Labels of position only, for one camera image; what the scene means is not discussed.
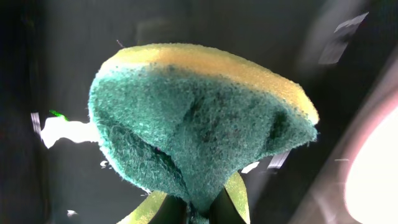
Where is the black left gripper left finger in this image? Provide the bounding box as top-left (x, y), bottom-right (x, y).
top-left (149, 195), bottom-right (187, 224)

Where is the green and yellow sponge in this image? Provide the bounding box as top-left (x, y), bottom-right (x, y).
top-left (88, 44), bottom-right (319, 223)

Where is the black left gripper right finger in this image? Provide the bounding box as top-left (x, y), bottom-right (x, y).
top-left (209, 189), bottom-right (246, 224)

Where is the black water tray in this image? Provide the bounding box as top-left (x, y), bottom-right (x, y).
top-left (1, 0), bottom-right (397, 223)

